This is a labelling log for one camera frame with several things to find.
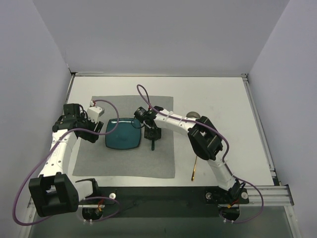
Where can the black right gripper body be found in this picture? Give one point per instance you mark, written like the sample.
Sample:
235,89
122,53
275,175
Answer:
152,134

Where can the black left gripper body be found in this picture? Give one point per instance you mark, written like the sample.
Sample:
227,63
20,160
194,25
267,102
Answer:
89,132

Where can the teal square plate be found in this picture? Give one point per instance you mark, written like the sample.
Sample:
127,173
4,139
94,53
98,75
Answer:
126,136

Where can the grey cloth placemat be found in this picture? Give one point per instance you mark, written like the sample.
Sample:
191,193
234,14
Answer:
95,159

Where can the gold fork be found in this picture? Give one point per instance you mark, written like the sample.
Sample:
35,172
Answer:
194,169

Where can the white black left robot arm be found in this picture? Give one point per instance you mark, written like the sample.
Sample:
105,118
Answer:
52,191

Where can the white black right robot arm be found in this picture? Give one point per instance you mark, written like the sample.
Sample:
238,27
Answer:
205,140

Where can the metal cup cork base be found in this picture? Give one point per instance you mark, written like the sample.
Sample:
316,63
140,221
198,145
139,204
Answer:
193,115

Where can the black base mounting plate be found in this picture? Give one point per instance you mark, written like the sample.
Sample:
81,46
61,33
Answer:
163,202

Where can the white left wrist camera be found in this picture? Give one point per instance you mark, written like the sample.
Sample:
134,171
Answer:
94,112

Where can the aluminium table edge rail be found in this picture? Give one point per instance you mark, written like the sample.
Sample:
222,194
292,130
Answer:
82,77

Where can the aluminium right side rail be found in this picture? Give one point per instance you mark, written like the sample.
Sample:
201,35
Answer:
260,130

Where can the aluminium front frame rail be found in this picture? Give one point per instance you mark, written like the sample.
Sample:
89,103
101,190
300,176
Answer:
269,195

